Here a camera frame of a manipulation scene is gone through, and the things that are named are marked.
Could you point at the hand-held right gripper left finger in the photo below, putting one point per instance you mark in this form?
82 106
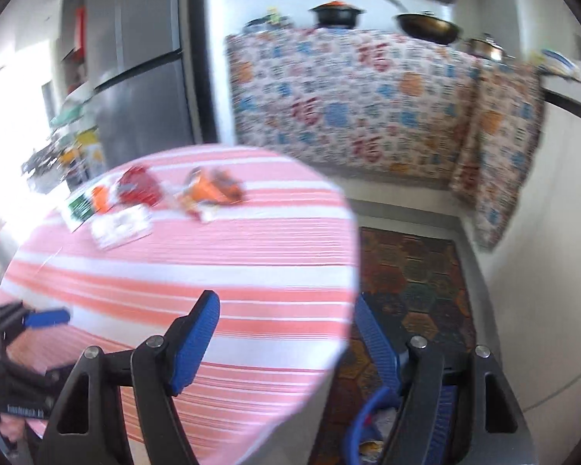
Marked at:
193 344

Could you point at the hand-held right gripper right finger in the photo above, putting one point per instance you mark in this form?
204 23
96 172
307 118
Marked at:
375 344

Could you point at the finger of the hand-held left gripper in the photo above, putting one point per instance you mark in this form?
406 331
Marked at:
46 318
34 377

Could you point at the blue plastic mesh basket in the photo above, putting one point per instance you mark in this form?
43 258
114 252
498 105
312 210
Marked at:
363 421

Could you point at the white green carton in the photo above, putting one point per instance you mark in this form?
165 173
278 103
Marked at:
80 210

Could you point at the white printed paper wrapper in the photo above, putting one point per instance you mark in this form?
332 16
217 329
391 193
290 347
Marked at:
121 227

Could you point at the small orange packet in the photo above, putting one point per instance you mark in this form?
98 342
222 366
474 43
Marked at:
100 198

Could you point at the orange snack packet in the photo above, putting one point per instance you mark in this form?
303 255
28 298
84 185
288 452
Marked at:
213 189

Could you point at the dark red wrapper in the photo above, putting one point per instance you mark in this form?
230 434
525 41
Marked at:
138 186

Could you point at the hexagon patterned rug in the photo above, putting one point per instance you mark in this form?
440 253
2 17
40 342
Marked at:
416 276

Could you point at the pink white striped tablecloth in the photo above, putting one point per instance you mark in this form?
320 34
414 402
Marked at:
198 261

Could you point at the white storage rack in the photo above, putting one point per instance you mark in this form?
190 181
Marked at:
53 155

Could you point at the yellow green cardboard box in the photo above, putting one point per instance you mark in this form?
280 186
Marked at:
89 147

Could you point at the small printed blanket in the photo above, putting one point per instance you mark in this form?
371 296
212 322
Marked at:
498 155

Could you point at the white kitchen base cabinets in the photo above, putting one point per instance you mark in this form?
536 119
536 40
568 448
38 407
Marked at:
552 203

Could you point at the large printed blanket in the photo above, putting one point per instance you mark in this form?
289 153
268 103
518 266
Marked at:
319 106

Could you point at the grey refrigerator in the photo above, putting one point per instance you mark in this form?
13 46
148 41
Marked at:
140 82

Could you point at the dark shelving cabinet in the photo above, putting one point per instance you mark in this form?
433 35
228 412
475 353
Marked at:
72 34

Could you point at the red hanging bag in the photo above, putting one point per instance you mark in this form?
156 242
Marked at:
80 29

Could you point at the steel pot with lid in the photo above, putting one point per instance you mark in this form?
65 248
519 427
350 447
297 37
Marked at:
484 48

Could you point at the dark wok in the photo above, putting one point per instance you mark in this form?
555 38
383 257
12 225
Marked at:
428 26

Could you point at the black clay pot orange lid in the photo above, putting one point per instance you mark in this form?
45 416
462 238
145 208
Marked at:
336 15

